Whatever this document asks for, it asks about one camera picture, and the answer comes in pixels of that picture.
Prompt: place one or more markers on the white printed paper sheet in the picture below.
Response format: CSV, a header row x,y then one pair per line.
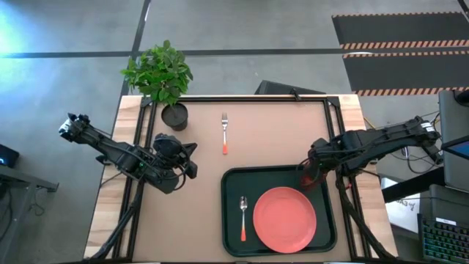
x,y
401,210

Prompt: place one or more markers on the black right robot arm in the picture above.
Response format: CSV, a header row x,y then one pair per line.
x,y
384,137

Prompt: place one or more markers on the black plant pot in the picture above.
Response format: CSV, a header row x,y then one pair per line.
x,y
176,116

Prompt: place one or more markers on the black floor mat striped edge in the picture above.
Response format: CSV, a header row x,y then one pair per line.
x,y
399,27
403,71

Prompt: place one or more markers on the coral pink round plate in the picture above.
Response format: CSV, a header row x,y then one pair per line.
x,y
284,220

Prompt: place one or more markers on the red translucent ribbed cup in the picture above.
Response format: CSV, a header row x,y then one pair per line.
x,y
314,183

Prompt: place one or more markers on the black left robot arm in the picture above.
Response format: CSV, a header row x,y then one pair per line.
x,y
110,148

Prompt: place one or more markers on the blue lit screen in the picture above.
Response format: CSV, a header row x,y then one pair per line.
x,y
459,148

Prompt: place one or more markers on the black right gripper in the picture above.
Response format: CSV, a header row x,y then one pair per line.
x,y
324,155

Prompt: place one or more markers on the black box behind table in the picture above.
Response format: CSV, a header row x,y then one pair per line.
x,y
278,88

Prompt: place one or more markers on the backlit computer keyboard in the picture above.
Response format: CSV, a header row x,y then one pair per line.
x,y
445,242

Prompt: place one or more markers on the green leafy plant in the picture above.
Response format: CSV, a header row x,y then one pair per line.
x,y
159,73

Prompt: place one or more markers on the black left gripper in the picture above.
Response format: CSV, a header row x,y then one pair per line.
x,y
170,157

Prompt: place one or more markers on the black device with light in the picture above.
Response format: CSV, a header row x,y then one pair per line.
x,y
7,155

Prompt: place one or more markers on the tan table mat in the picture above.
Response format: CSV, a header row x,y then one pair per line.
x,y
256,128

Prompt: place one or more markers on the grey metal side desk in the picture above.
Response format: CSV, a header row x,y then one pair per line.
x,y
25,181

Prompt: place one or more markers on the black desk bar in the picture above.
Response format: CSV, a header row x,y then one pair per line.
x,y
410,185

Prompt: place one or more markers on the dark green plastic tray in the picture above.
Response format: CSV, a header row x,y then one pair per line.
x,y
234,179

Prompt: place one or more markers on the black aluminium table frame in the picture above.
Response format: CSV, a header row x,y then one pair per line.
x,y
256,99

